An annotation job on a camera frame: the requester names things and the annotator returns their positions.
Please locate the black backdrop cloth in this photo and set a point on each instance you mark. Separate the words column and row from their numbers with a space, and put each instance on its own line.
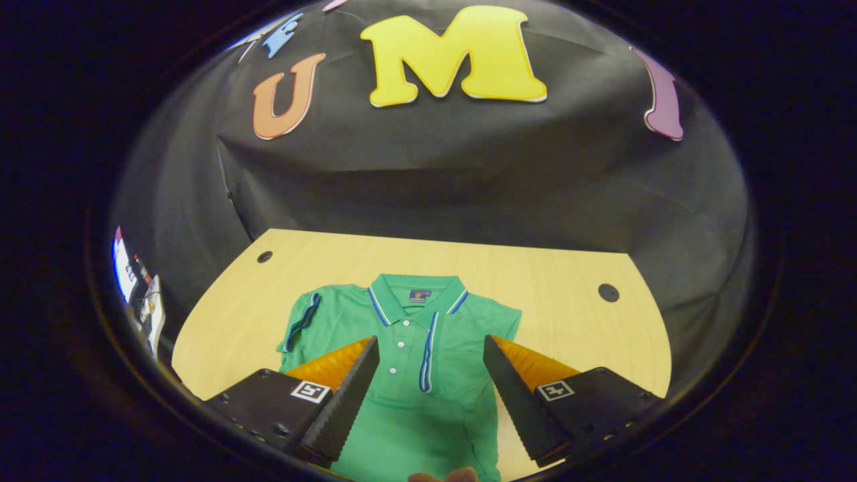
column 469, row 174

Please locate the green T-shirt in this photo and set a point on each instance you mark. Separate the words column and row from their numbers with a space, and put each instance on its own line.
column 428, row 428

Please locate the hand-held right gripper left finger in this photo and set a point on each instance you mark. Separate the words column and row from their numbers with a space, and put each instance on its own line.
column 345, row 402

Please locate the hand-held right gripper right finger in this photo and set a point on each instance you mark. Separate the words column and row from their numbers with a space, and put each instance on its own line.
column 519, row 408

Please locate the bright white panel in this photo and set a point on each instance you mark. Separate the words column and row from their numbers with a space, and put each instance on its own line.
column 124, row 268

